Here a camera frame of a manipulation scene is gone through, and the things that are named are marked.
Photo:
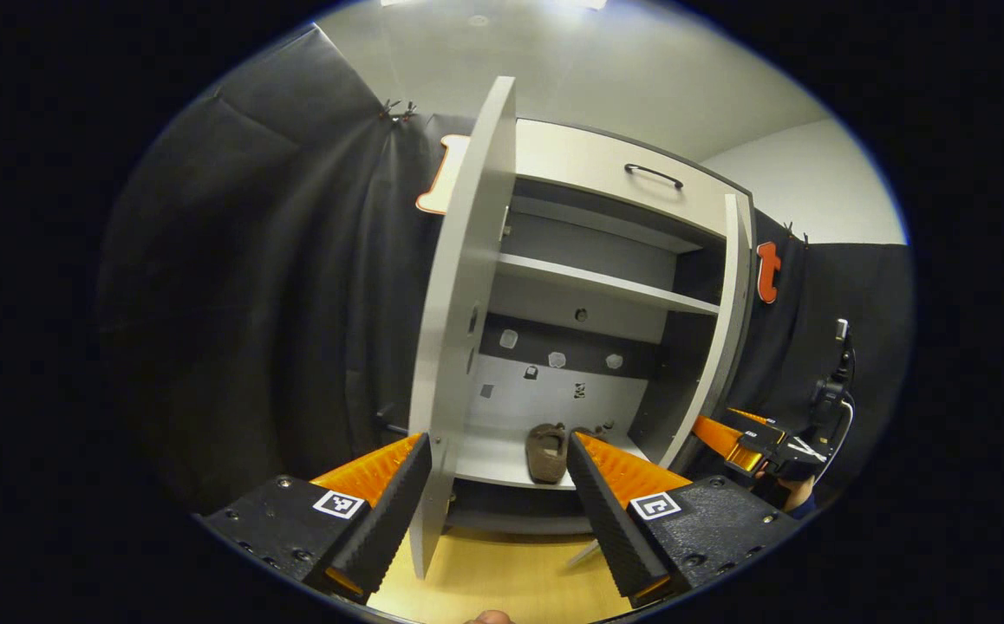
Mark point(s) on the white cabinet door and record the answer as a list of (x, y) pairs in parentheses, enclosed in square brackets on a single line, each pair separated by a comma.
[(459, 303), (723, 347)]

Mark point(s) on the white cabinet drawer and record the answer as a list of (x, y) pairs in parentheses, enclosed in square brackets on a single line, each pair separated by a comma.
[(571, 156)]

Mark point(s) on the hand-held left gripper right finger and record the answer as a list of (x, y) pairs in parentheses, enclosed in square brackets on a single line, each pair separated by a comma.
[(602, 520)]

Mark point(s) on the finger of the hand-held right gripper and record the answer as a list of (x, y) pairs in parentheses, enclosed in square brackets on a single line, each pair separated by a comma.
[(714, 436), (749, 419)]

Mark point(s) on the white and grey shoe cabinet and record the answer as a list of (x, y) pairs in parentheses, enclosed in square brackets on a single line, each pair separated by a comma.
[(571, 407)]

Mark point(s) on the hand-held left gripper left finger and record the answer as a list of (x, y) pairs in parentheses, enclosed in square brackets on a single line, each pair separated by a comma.
[(398, 511)]

